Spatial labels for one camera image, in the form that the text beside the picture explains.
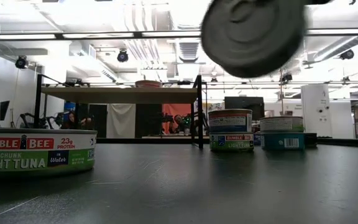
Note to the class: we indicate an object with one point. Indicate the dark blue seafood can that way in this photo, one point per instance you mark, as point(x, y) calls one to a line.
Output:
point(250, 34)

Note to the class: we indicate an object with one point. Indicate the pink salmon can blue label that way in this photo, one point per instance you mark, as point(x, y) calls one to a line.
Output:
point(230, 122)
point(148, 84)

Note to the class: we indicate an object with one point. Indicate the teal labelled seafood can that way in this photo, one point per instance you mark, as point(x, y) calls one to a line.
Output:
point(278, 142)

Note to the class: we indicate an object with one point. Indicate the blue rimmed seafood can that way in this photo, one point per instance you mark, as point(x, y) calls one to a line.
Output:
point(257, 139)

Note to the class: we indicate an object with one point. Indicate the white LED light strip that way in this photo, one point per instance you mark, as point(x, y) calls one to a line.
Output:
point(166, 33)
point(20, 36)
point(117, 35)
point(353, 31)

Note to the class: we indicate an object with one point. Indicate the thin hanging pole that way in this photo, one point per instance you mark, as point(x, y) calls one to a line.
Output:
point(281, 93)

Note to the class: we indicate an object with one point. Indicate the white cylindrical column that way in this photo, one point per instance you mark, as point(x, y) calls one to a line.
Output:
point(317, 105)

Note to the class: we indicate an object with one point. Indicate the black computer monitor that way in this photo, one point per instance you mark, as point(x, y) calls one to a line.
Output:
point(244, 102)
point(2, 110)

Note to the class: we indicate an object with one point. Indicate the orange curtain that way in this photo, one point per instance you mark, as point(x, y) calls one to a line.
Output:
point(179, 109)

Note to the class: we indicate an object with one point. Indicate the person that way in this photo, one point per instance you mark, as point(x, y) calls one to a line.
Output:
point(70, 119)
point(179, 119)

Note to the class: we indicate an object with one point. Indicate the white curtain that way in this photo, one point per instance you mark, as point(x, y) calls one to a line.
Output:
point(121, 119)

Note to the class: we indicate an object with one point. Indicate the black ceiling mounted camera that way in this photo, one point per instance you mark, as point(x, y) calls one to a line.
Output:
point(347, 54)
point(21, 62)
point(122, 56)
point(286, 77)

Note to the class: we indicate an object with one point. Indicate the silver ceiling ventilation duct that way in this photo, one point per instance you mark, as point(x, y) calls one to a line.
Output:
point(189, 51)

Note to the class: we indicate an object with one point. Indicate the wooden shelf black frame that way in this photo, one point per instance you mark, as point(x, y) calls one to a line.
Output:
point(120, 95)

